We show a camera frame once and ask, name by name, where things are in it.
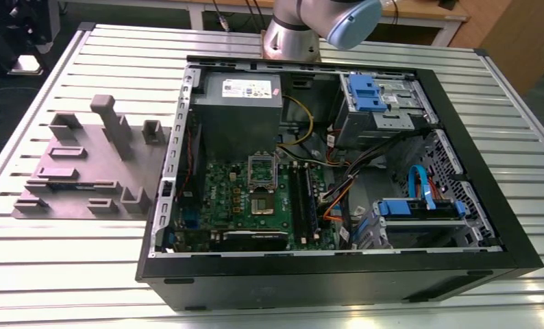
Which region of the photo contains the CPU socket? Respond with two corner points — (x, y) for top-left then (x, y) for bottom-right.
(248, 191), (280, 217)

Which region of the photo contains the grey parts rack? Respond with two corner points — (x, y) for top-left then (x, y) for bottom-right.
(13, 95), (173, 221)

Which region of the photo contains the grey power supply unit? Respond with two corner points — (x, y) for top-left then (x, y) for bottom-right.
(192, 72), (284, 162)

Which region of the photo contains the green motherboard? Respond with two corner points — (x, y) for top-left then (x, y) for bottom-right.
(173, 150), (345, 253)

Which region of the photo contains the blue plastic drive latch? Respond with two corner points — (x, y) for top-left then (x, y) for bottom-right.
(349, 74), (388, 113)

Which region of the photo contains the long black RAM slot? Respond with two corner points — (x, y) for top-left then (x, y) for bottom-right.
(289, 162), (307, 243)

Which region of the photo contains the black graphics card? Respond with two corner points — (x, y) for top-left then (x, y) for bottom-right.
(211, 229), (289, 252)

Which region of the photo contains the installed black RAM stick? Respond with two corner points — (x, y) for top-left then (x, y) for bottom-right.
(301, 162), (323, 241)

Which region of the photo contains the silver drive cage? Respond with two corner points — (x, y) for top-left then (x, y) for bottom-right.
(333, 72), (439, 149)

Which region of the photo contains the black open PC case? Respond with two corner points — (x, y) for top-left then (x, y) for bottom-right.
(135, 54), (544, 312)

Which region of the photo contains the silver disk bay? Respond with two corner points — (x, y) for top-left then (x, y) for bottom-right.
(371, 197), (501, 250)

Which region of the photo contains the hard disk in blue carrier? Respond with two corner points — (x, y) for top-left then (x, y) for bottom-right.
(375, 198), (467, 221)

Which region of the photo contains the wooden cabinet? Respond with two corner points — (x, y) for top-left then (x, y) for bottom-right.
(449, 0), (544, 95)

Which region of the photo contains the dangling cable with plug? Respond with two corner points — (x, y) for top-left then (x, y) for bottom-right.
(211, 0), (232, 32)

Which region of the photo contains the yellow wire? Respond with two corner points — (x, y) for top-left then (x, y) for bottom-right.
(280, 95), (316, 147)

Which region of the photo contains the black cable bundle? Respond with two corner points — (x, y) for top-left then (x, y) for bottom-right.
(321, 128), (437, 203)

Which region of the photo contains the orange wire bundle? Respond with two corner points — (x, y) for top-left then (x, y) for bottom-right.
(321, 202), (345, 222)

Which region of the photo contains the wooden desk white frame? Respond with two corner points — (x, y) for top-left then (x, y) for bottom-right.
(187, 0), (473, 48)

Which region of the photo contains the blue ribbon wire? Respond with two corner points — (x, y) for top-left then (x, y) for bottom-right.
(351, 217), (373, 249)

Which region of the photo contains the blue flat wire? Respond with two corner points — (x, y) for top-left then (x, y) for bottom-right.
(408, 164), (437, 210)

